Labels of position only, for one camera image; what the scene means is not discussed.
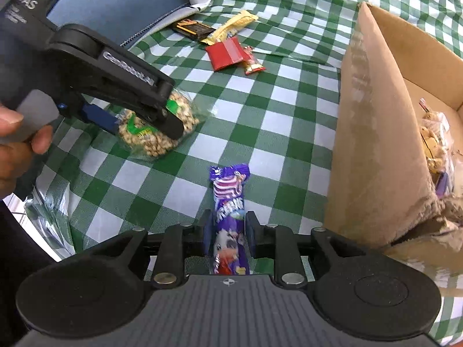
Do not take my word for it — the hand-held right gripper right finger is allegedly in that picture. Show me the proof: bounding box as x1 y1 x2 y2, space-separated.
245 213 362 290

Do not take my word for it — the green checkered cloth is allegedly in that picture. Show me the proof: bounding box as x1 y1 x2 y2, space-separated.
23 0 463 344

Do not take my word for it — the peanut bag with green label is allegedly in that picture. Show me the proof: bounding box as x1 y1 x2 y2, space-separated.
116 88 207 160

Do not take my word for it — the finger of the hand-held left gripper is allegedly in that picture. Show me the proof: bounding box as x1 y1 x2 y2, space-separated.
60 102 121 135
87 45 186 140

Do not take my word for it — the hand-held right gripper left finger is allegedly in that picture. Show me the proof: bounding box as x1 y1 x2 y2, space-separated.
109 210 214 289

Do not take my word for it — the dark chocolate bar packet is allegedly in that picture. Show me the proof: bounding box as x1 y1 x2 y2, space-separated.
172 20 218 40

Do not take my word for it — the small purple snack packet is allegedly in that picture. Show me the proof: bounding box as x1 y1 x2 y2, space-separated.
436 171 451 198

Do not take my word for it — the clear cookie bag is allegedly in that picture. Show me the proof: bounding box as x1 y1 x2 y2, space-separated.
420 97 454 185

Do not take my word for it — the red snack packet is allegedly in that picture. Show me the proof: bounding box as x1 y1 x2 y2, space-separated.
205 37 246 72

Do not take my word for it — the person's dark clothing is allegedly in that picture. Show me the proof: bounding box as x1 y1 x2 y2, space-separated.
0 197 55 347

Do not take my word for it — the person's left hand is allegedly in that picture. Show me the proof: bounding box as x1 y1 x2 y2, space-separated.
0 106 54 199

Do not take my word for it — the brown cardboard box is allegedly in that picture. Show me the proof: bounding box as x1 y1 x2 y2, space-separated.
324 2 463 248

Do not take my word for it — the yellow snack bar packet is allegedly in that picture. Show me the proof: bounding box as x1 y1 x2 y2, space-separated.
201 10 258 44

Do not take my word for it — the small red gold candy packet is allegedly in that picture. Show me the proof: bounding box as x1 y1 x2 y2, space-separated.
240 46 266 76

